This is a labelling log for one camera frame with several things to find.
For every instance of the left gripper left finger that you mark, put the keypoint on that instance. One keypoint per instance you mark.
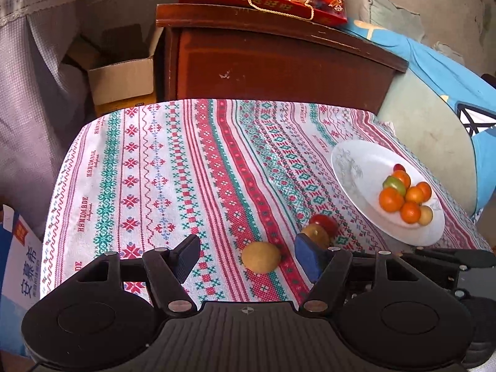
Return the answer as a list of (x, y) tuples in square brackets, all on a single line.
[(166, 271)]

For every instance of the blue white milk carton box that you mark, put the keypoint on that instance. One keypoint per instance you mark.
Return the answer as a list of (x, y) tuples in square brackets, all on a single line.
[(19, 277)]

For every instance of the brown wooden nightstand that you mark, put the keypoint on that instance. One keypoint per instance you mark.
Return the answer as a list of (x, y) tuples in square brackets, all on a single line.
[(214, 51)]

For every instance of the beige sofa cushion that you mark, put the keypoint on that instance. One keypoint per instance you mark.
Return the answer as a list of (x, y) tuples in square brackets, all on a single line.
[(427, 126)]

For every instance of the small tangerine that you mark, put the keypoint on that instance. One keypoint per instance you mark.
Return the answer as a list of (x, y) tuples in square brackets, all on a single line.
[(425, 188)]

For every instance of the white ceramic plate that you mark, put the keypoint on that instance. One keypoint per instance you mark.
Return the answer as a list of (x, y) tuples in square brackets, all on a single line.
[(360, 168)]

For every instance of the large front tangerine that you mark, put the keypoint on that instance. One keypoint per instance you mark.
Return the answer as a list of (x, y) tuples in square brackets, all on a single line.
[(410, 212)]

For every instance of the checkered grey curtain cloth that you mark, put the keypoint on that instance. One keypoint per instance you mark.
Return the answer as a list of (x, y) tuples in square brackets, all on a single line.
[(42, 102)]

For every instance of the small yellow brown fruit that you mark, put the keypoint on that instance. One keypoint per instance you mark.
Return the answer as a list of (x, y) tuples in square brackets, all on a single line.
[(426, 215)]

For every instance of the blue cartoon pillow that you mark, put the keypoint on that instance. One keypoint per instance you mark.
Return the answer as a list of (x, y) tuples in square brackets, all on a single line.
[(468, 95)]

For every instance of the patterned red green tablecloth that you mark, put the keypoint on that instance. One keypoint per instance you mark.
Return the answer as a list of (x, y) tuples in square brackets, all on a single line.
[(232, 172)]

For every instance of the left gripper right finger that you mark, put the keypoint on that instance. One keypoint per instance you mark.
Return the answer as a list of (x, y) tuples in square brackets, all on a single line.
[(327, 270)]

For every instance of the kiwi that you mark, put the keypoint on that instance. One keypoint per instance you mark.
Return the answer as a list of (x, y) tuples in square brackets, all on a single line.
[(261, 257), (318, 235)]

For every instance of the green jujube fruit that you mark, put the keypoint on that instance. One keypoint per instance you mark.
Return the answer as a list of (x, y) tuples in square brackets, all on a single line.
[(396, 184)]

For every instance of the orange tangerine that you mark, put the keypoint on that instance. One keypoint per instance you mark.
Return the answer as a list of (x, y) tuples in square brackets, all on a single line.
[(403, 177), (414, 194), (390, 201)]

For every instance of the brown cardboard box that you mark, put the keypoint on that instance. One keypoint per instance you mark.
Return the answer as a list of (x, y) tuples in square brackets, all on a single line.
[(124, 71)]

